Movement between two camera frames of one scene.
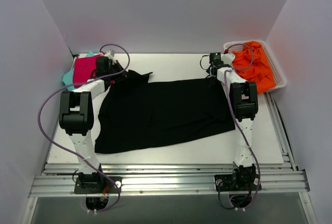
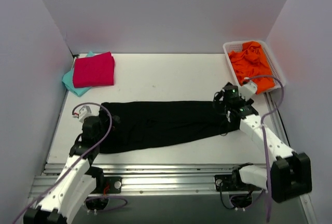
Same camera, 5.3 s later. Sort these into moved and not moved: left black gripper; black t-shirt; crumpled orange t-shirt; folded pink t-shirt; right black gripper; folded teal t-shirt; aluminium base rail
Moved: black t-shirt; right black gripper; left black gripper
Not moved: folded teal t-shirt; aluminium base rail; crumpled orange t-shirt; folded pink t-shirt
